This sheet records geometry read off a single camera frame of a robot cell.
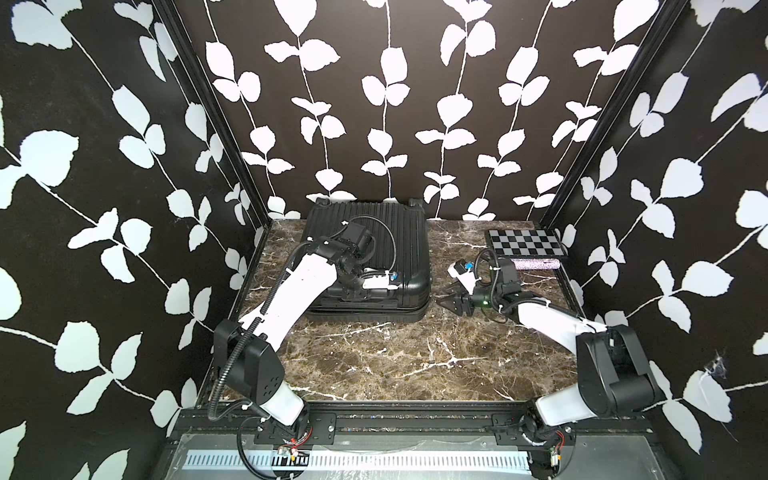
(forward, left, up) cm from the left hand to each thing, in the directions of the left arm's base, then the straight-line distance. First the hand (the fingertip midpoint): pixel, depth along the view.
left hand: (366, 280), depth 81 cm
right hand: (-1, -21, -5) cm, 22 cm away
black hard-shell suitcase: (-5, -9, +1) cm, 10 cm away
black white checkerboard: (+25, -60, -16) cm, 67 cm away
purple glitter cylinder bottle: (+15, -59, -15) cm, 63 cm away
